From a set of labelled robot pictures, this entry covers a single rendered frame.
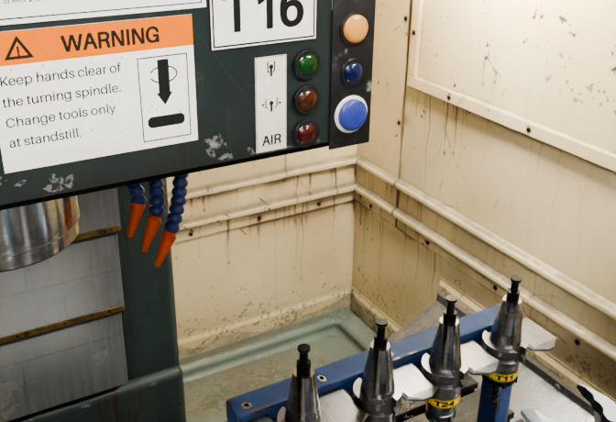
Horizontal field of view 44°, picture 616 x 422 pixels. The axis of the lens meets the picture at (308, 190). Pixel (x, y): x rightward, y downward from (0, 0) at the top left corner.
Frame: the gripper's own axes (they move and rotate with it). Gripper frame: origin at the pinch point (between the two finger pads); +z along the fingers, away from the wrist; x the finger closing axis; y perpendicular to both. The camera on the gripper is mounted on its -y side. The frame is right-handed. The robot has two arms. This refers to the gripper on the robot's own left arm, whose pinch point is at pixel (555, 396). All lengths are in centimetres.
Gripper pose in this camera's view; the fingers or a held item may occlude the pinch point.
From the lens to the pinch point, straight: 109.4
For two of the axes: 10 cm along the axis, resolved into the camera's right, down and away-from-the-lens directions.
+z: -5.0, -3.9, 7.7
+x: 8.7, -1.9, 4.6
